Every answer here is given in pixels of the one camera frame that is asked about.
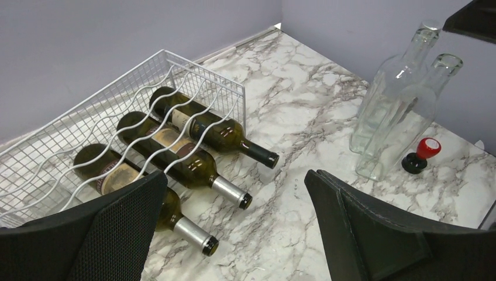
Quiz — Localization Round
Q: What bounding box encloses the dark green wine bottle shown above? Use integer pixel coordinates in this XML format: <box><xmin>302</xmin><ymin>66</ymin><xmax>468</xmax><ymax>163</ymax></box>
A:
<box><xmin>149</xmin><ymin>87</ymin><xmax>279</xmax><ymax>169</ymax></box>

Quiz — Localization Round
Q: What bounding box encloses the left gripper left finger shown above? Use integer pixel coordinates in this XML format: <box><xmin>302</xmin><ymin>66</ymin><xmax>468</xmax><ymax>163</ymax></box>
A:
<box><xmin>1</xmin><ymin>172</ymin><xmax>168</xmax><ymax>280</ymax></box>

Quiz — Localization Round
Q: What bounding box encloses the white wire wine rack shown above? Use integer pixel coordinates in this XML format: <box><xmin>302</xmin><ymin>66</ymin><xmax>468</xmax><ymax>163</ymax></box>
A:
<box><xmin>1</xmin><ymin>50</ymin><xmax>246</xmax><ymax>228</ymax></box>

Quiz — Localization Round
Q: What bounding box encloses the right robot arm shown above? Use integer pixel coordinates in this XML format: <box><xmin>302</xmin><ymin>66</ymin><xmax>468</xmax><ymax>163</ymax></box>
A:
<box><xmin>443</xmin><ymin>0</ymin><xmax>495</xmax><ymax>44</ymax></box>

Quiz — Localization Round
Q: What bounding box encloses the green wine bottle white label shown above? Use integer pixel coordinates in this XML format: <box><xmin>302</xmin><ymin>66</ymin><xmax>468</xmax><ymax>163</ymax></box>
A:
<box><xmin>116</xmin><ymin>111</ymin><xmax>253</xmax><ymax>210</ymax></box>

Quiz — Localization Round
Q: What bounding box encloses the green wine bottle brown label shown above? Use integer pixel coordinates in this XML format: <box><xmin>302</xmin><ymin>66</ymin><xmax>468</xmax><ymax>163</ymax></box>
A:
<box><xmin>75</xmin><ymin>149</ymin><xmax>219</xmax><ymax>256</ymax></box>

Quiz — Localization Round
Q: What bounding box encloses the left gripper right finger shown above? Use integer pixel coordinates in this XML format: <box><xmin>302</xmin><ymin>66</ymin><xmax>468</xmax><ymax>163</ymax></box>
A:
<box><xmin>304</xmin><ymin>170</ymin><xmax>495</xmax><ymax>280</ymax></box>

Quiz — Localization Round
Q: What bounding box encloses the clear glass bottle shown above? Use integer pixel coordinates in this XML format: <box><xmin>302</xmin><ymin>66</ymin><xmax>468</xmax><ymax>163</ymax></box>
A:
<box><xmin>349</xmin><ymin>19</ymin><xmax>442</xmax><ymax>154</ymax></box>

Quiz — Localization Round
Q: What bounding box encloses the clear bottle silver cap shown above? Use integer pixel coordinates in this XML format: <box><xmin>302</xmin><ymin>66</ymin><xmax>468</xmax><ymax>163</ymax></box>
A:
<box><xmin>356</xmin><ymin>53</ymin><xmax>463</xmax><ymax>181</ymax></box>

